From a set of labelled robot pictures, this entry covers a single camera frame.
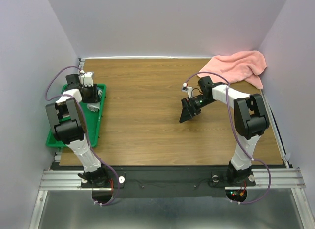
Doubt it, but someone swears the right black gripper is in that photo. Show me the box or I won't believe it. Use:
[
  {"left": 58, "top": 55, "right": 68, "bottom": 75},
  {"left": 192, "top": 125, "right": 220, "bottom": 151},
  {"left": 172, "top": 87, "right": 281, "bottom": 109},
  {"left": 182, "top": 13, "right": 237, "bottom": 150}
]
[{"left": 179, "top": 94, "right": 215, "bottom": 123}]

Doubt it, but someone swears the rabbit print towel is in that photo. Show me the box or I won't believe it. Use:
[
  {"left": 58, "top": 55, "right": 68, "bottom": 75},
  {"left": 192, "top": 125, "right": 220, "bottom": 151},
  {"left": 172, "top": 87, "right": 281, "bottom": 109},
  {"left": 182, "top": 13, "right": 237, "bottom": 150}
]
[{"left": 87, "top": 87, "right": 103, "bottom": 112}]

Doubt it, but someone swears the pink towel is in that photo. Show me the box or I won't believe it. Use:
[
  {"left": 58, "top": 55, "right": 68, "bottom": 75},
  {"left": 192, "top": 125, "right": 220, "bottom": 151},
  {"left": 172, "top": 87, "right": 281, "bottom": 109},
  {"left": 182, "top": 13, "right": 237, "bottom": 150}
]
[{"left": 198, "top": 50, "right": 267, "bottom": 90}]

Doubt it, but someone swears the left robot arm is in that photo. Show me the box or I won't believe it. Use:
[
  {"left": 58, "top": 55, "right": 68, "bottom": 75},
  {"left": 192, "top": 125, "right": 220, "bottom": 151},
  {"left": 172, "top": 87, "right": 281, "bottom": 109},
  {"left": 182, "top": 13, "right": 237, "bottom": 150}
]
[{"left": 45, "top": 71, "right": 110, "bottom": 187}]

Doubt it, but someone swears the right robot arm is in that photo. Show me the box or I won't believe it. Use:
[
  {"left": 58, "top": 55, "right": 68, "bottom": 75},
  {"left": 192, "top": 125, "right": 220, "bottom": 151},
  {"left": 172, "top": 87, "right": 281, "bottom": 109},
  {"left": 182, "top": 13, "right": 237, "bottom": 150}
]
[{"left": 179, "top": 76, "right": 270, "bottom": 185}]

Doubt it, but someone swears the green plastic tray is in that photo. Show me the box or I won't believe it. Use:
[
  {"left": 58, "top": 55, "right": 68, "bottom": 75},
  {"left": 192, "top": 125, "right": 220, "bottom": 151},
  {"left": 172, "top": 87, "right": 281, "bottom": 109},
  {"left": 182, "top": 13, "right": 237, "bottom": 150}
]
[{"left": 46, "top": 84, "right": 107, "bottom": 148}]

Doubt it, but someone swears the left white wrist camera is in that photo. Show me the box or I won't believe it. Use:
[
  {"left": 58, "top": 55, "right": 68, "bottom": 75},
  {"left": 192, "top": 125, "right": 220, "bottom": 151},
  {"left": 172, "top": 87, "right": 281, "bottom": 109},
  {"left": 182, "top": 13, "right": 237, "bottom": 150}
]
[{"left": 79, "top": 70, "right": 94, "bottom": 87}]

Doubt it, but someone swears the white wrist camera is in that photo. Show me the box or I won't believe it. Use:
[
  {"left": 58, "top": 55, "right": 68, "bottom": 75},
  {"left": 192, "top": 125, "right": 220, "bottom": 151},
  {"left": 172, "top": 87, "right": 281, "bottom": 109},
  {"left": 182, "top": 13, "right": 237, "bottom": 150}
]
[
  {"left": 79, "top": 70, "right": 94, "bottom": 87},
  {"left": 182, "top": 83, "right": 193, "bottom": 98}
]

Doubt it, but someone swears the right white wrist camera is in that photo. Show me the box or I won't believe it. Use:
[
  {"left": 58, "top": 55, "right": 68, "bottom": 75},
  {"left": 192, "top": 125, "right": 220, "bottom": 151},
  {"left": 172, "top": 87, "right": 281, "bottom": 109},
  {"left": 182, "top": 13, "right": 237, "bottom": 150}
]
[{"left": 182, "top": 83, "right": 193, "bottom": 98}]

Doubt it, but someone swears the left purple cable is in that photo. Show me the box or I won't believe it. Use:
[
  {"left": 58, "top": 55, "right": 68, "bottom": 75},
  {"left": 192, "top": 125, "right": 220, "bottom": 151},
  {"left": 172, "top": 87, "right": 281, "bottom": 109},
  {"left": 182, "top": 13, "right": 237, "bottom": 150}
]
[{"left": 45, "top": 65, "right": 121, "bottom": 207}]

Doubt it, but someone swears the purple cable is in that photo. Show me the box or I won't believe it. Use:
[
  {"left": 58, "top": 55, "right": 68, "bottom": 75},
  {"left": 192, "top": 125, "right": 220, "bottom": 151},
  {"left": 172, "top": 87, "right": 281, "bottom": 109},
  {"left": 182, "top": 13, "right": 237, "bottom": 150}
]
[
  {"left": 45, "top": 65, "right": 121, "bottom": 207},
  {"left": 182, "top": 71, "right": 272, "bottom": 205}
]

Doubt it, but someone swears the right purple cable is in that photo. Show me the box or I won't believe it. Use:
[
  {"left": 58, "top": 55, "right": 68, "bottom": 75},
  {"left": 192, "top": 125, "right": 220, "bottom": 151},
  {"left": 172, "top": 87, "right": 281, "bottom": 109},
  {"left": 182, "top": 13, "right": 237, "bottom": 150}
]
[{"left": 182, "top": 71, "right": 272, "bottom": 205}]

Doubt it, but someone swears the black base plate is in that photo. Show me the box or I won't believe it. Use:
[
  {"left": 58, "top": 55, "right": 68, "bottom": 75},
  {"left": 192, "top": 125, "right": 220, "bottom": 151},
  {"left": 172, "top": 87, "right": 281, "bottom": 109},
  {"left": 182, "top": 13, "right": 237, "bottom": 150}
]
[{"left": 81, "top": 165, "right": 256, "bottom": 199}]

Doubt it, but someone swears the aluminium frame rail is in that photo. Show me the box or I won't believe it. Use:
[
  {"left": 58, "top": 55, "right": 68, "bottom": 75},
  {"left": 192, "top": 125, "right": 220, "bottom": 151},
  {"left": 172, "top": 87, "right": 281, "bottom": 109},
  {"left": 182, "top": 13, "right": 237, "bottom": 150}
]
[{"left": 29, "top": 58, "right": 307, "bottom": 229}]

